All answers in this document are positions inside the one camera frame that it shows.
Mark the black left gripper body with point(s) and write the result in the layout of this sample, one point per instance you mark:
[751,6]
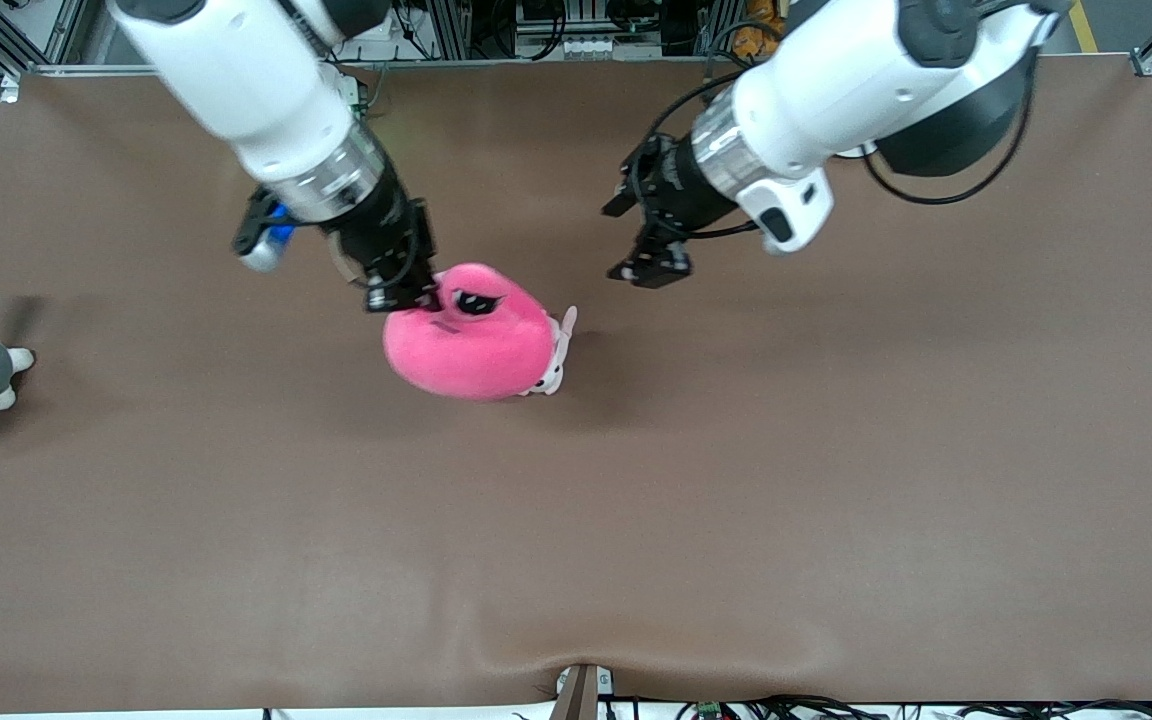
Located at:
[678,197]

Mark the white power strip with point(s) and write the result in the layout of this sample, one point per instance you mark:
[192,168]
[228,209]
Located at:
[586,46]

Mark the hot pink round plush toy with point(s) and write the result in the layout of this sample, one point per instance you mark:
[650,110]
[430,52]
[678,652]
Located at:
[471,345]

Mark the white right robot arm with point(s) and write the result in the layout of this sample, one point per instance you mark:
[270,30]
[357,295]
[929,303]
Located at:
[246,80]

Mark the pale pink white plush dog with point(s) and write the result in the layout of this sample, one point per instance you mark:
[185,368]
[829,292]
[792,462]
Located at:
[558,350]

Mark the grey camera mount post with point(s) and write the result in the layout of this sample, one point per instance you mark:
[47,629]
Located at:
[578,695]

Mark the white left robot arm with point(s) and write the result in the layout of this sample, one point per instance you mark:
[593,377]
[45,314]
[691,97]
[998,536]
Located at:
[836,90]

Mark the brown table mat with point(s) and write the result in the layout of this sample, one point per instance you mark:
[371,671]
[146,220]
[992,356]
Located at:
[576,550]

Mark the aluminium table frame rail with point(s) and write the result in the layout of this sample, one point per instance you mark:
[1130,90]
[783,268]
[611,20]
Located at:
[536,64]

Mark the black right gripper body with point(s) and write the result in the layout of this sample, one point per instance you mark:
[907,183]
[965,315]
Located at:
[383,232]

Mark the green terminal connector board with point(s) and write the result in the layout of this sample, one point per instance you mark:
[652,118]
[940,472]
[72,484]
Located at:
[708,712]

